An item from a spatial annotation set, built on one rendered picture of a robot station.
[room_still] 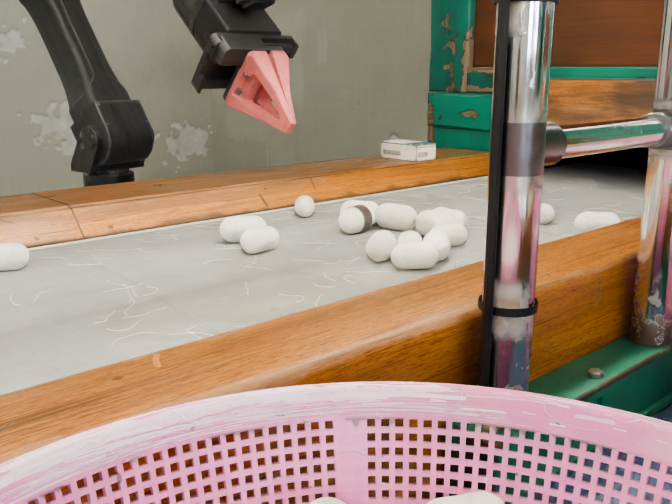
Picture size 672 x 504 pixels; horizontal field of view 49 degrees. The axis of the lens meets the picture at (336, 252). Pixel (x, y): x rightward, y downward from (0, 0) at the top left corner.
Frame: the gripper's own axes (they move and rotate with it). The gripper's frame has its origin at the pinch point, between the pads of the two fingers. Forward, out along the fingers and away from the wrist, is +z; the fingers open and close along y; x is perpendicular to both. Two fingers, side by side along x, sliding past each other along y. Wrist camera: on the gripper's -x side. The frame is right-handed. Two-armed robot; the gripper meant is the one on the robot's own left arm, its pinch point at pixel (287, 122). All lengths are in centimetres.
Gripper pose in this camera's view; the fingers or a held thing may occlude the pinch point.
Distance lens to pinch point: 72.1
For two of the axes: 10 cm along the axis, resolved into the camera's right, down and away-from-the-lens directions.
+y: 7.3, -1.7, 6.6
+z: 5.2, 7.7, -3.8
